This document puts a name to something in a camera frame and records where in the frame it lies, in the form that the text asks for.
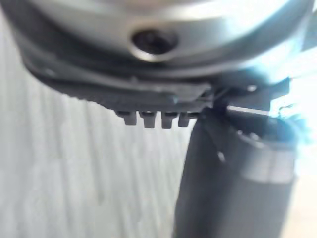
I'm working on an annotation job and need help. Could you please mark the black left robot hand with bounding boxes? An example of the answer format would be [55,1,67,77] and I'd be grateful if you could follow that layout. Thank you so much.
[22,53,299,238]

